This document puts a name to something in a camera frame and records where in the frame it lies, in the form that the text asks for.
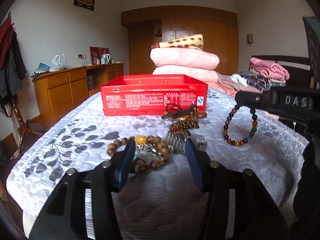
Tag beige folded garment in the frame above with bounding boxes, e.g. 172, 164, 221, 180
217, 77, 250, 97

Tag wooden coat stand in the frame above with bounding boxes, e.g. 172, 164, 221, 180
11, 95, 43, 154

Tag dark wooden headboard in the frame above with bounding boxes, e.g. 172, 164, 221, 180
250, 55, 314, 88

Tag pink folded jacket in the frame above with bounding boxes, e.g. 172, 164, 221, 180
250, 57, 290, 81

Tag wooden wardrobe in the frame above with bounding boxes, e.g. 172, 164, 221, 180
120, 5, 240, 75

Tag yellow brown spotted blanket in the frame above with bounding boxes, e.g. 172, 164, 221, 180
151, 34, 204, 50

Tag lower pink folded quilt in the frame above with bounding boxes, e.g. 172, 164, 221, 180
152, 65, 218, 83

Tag pink bedspread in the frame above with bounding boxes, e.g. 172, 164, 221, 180
207, 73, 279, 120

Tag white plastic bag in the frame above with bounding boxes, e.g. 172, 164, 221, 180
49, 54, 66, 72

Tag red photo frames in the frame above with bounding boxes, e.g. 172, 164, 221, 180
89, 46, 110, 64

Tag blue folded cloth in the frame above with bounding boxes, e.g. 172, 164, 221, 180
30, 62, 50, 79

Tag silver metal watch band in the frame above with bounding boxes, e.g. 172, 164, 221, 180
164, 131, 207, 154

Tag hanging dark coats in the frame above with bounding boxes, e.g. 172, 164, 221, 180
0, 17, 26, 107

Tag red tin box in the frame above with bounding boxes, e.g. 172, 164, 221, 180
100, 74, 208, 116

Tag white cloth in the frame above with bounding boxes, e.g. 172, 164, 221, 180
229, 74, 248, 87

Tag wall switch box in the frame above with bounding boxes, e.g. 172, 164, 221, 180
247, 34, 253, 44

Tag upper pink folded quilt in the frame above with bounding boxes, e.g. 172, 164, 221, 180
150, 48, 220, 70

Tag wooden bead bracelet amber stone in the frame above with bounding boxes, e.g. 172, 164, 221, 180
107, 135, 173, 174

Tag dark bead tassel bracelet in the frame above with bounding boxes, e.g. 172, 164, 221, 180
161, 103, 201, 120

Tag pink folded quilt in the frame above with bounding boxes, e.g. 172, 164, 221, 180
150, 48, 220, 70
152, 65, 218, 83

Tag plaid folded clothes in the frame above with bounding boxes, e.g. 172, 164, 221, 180
245, 76, 286, 92

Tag brown glossy bead necklace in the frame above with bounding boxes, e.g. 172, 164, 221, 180
169, 117, 200, 137

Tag wooden sideboard cabinet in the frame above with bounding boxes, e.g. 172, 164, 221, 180
33, 63, 124, 127

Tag white thermos kettle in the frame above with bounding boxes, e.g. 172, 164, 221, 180
101, 50, 111, 64

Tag multicolour bead bracelet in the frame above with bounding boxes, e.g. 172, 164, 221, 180
222, 104, 258, 147

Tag wall power socket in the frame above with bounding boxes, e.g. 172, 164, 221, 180
77, 54, 86, 59

